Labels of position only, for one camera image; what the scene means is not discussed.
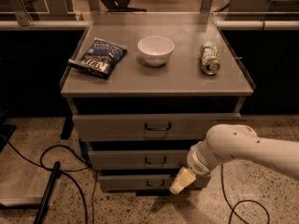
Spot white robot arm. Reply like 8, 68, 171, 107
170, 124, 299, 194

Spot grey top drawer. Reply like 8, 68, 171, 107
73, 113, 241, 142

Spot grey drawer cabinet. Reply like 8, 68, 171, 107
59, 12, 256, 198

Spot green soda can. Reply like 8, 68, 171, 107
200, 42, 221, 76

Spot white bowl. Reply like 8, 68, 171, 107
137, 36, 175, 67

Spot blue chip bag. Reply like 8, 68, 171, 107
68, 37, 128, 79

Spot black bar on floor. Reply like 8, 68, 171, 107
34, 161, 61, 224

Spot black floor cable left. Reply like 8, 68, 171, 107
0, 133, 99, 224

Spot grey metal post left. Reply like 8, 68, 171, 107
9, 0, 32, 26

